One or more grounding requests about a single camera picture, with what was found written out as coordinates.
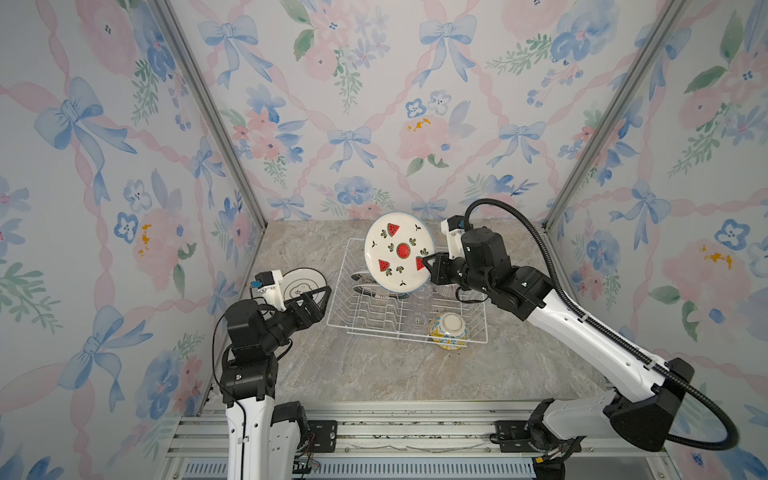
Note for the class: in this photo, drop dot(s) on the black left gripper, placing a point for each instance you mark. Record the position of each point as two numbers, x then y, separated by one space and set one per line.
313 315

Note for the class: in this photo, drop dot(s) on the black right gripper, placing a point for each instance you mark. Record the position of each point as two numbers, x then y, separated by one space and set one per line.
437 271

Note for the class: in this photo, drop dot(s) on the white plate green rim characters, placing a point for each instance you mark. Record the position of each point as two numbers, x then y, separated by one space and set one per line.
301 280

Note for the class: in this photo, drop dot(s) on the watermelon pattern plate blue rim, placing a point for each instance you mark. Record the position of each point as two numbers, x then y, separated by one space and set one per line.
395 246

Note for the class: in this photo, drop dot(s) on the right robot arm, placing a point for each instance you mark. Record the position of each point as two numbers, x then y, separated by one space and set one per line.
640 406

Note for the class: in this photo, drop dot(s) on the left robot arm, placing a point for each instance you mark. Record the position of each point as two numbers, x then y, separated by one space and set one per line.
264 438

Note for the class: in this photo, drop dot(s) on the white plate in rack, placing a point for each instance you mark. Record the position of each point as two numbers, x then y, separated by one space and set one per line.
377 292

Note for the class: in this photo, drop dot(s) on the white plate dark underside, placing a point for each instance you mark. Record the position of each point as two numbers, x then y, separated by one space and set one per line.
362 277

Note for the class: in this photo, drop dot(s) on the clear faceted glass front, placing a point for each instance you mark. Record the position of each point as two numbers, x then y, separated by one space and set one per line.
419 315

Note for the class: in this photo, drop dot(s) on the blue yellow patterned bowl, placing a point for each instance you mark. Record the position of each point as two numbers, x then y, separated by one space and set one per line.
449 331

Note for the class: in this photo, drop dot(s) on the white wire dish rack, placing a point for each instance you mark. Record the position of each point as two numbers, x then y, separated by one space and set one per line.
387 317

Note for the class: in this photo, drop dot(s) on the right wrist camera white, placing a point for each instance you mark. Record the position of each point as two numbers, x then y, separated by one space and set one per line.
453 228

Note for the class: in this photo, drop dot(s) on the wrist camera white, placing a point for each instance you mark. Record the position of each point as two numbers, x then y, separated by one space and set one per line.
453 228
267 286

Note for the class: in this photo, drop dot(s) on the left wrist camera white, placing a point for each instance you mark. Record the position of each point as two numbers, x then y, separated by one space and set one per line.
267 286

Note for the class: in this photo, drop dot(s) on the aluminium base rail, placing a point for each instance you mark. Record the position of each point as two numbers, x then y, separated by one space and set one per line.
452 440

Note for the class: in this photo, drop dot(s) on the left aluminium corner post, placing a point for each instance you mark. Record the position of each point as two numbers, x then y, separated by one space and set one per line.
180 47

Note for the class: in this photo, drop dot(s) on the aluminium corner post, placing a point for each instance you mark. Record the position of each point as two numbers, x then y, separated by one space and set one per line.
180 47
641 66

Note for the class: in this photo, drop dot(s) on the right aluminium corner post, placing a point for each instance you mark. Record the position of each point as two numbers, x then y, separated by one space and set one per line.
641 66

